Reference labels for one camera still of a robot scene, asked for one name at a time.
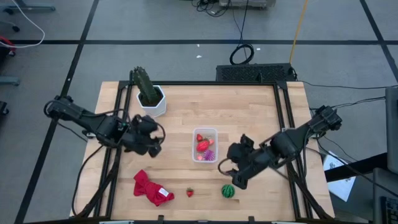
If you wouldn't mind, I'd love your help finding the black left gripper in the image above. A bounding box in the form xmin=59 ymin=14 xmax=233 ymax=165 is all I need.
xmin=124 ymin=124 xmax=163 ymax=158

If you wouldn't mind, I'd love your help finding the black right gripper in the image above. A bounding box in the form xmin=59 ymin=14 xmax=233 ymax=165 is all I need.
xmin=228 ymin=134 xmax=273 ymax=190

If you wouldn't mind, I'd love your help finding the green watermelon ball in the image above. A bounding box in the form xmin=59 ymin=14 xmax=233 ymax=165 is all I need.
xmin=221 ymin=184 xmax=236 ymax=198

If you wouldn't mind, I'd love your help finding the red oval fruit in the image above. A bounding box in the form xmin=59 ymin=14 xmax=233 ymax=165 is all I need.
xmin=196 ymin=139 xmax=210 ymax=152

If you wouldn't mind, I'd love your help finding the clear plastic tupperware container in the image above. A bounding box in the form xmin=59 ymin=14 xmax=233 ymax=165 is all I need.
xmin=192 ymin=127 xmax=220 ymax=164

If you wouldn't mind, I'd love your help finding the red cloth with white label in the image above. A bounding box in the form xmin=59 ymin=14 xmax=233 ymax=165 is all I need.
xmin=132 ymin=169 xmax=175 ymax=207

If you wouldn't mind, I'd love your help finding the white hexagonal planter pot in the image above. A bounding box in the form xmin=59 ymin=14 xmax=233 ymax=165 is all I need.
xmin=136 ymin=85 xmax=167 ymax=118

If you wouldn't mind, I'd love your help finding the green cactus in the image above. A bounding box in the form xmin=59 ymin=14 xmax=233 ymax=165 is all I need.
xmin=129 ymin=66 xmax=162 ymax=106

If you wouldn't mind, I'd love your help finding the white paper sheet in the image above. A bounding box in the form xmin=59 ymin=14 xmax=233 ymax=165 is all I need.
xmin=323 ymin=151 xmax=357 ymax=202

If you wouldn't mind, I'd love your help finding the black mesh box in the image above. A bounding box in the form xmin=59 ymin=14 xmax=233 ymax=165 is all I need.
xmin=216 ymin=63 xmax=297 ymax=83

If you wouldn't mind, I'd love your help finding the black desk beam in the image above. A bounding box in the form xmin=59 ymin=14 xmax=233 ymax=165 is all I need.
xmin=325 ymin=152 xmax=388 ymax=183

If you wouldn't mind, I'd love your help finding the grey table foot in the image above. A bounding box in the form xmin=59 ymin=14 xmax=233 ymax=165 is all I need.
xmin=0 ymin=77 xmax=21 ymax=86
xmin=4 ymin=0 xmax=57 ymax=12

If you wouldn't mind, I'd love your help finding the grey device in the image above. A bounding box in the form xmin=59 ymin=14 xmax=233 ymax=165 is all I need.
xmin=218 ymin=0 xmax=277 ymax=9

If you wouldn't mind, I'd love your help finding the coiled black cable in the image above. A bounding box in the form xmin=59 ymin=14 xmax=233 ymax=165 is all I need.
xmin=229 ymin=0 xmax=256 ymax=65

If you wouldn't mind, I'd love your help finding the white cable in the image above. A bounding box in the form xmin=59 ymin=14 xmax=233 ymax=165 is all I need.
xmin=0 ymin=0 xmax=46 ymax=49

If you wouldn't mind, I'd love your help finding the yellow cable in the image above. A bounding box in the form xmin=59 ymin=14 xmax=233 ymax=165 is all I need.
xmin=289 ymin=0 xmax=309 ymax=65

